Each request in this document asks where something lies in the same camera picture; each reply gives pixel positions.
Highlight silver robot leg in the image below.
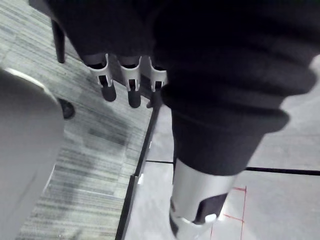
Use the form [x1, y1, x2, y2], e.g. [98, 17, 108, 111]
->
[0, 66, 65, 240]

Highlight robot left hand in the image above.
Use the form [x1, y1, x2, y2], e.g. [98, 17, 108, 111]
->
[46, 0, 320, 240]

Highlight black furniture leg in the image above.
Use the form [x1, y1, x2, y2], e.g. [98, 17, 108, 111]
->
[28, 0, 66, 64]

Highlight dark robot foot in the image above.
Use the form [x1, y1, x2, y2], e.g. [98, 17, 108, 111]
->
[57, 97, 76, 119]

